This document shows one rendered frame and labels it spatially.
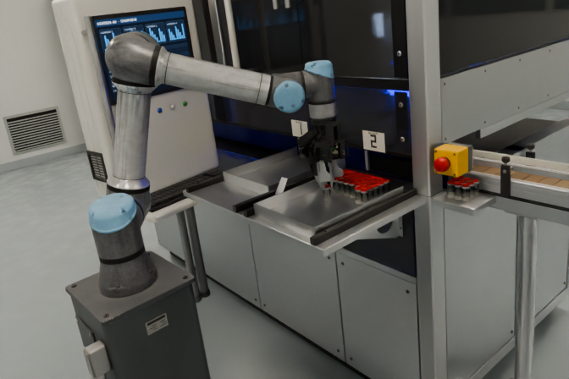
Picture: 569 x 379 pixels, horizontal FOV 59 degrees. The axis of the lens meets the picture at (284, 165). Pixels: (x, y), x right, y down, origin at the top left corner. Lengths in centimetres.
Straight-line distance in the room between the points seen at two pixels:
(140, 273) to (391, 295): 82
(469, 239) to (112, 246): 107
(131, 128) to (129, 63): 22
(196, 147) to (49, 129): 458
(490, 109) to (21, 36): 558
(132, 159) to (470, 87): 97
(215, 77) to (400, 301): 95
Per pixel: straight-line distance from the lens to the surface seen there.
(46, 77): 658
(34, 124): 656
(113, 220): 131
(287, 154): 193
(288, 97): 120
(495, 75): 169
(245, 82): 121
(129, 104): 137
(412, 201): 146
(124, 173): 142
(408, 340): 180
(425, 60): 138
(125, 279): 136
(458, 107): 153
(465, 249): 172
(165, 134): 204
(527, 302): 165
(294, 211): 145
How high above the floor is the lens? 144
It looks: 18 degrees down
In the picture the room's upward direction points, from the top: 7 degrees counter-clockwise
